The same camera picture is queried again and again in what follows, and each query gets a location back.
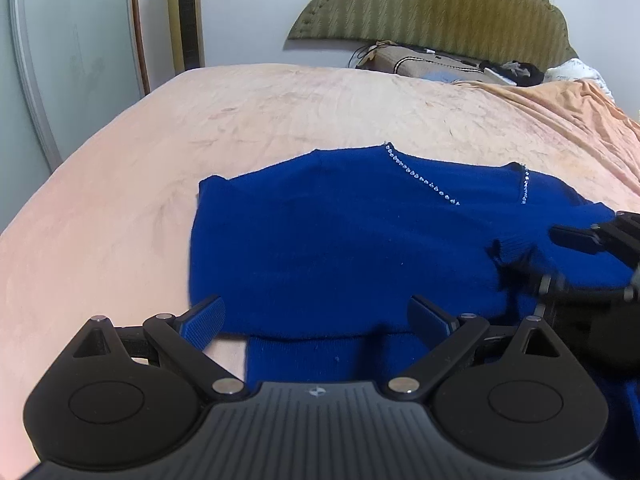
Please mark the white patterned pillow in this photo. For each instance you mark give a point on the white patterned pillow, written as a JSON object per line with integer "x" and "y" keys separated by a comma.
{"x": 580, "y": 72}

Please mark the gold tower fan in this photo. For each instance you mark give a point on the gold tower fan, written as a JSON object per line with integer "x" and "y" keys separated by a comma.
{"x": 185, "y": 15}

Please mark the brown wooden door trim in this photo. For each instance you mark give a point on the brown wooden door trim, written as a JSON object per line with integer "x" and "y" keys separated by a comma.
{"x": 139, "y": 25}

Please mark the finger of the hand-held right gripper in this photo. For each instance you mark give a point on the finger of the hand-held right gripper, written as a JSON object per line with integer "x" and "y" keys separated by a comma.
{"x": 537, "y": 280}
{"x": 575, "y": 239}

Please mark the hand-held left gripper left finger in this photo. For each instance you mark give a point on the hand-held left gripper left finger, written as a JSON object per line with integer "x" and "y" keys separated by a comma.
{"x": 204, "y": 321}

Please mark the black cloth item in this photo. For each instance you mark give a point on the black cloth item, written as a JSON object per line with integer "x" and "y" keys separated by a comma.
{"x": 517, "y": 72}

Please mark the olive green padded headboard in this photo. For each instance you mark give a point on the olive green padded headboard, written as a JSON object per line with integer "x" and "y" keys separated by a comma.
{"x": 440, "y": 5}

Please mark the peach bed blanket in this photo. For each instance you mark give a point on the peach bed blanket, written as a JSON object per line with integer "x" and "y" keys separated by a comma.
{"x": 150, "y": 185}

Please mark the frosted glass wardrobe door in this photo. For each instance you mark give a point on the frosted glass wardrobe door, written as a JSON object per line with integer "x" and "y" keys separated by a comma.
{"x": 60, "y": 50}

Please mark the blue knit sweater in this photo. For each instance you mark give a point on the blue knit sweater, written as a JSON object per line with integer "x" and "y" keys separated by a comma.
{"x": 325, "y": 240}

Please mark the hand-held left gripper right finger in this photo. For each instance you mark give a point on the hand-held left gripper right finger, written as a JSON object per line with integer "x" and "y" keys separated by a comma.
{"x": 429, "y": 319}

